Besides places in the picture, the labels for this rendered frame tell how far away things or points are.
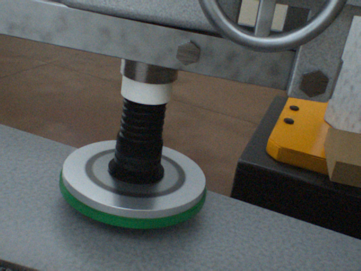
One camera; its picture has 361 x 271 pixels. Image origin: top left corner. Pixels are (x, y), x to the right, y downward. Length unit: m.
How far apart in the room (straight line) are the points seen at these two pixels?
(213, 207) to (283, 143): 0.50
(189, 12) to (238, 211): 0.37
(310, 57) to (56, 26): 0.30
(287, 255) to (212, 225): 0.12
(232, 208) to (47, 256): 0.31
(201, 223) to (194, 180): 0.07
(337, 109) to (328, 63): 0.83
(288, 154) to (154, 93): 0.63
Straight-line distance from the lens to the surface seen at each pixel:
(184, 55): 0.61
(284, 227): 0.80
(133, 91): 0.67
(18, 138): 0.96
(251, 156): 1.25
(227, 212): 0.80
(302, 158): 1.24
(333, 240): 0.81
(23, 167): 0.86
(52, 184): 0.81
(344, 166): 1.12
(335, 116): 1.44
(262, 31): 0.51
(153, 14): 0.56
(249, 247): 0.74
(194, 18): 0.56
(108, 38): 0.63
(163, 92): 0.67
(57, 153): 0.91
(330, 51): 0.60
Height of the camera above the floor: 1.26
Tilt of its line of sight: 23 degrees down
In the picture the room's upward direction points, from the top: 9 degrees clockwise
